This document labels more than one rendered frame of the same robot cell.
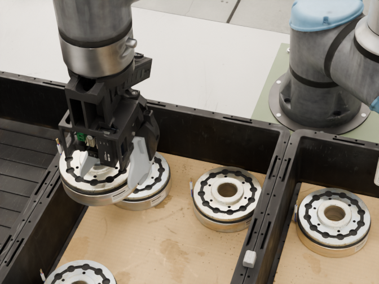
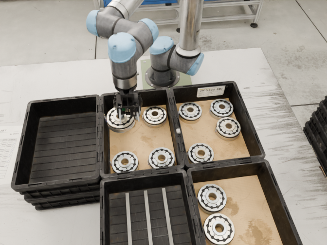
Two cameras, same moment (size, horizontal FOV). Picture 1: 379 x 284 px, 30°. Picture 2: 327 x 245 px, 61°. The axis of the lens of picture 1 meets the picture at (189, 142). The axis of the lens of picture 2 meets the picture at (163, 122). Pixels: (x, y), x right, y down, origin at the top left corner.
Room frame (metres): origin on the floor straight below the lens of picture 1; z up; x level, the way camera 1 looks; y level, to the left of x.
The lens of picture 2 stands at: (-0.01, 0.28, 1.80)
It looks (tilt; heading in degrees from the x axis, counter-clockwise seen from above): 53 degrees down; 331
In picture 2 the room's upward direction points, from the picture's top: straight up
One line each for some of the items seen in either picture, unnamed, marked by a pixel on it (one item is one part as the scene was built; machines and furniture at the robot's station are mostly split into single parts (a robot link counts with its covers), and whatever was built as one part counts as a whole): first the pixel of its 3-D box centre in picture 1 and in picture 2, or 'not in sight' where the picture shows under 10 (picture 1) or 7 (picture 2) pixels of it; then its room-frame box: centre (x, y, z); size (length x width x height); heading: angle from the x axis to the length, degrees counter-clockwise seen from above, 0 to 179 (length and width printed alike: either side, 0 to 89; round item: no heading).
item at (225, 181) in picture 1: (227, 190); (154, 113); (0.66, -0.05, 0.86); 0.05 x 0.05 x 0.01
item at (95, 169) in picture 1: (98, 158); (120, 115); (0.61, 0.12, 1.01); 0.05 x 0.05 x 0.01
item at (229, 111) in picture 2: not in sight; (221, 107); (0.55, -0.33, 0.86); 0.10 x 0.10 x 0.01
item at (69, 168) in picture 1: (98, 160); (120, 116); (0.61, 0.12, 1.01); 0.10 x 0.10 x 0.01
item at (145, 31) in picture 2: not in sight; (136, 36); (0.65, 0.01, 1.29); 0.11 x 0.11 x 0.08; 33
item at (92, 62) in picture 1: (100, 43); (125, 76); (0.58, 0.08, 1.22); 0.08 x 0.08 x 0.05
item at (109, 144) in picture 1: (103, 104); (127, 96); (0.57, 0.09, 1.14); 0.09 x 0.08 x 0.12; 158
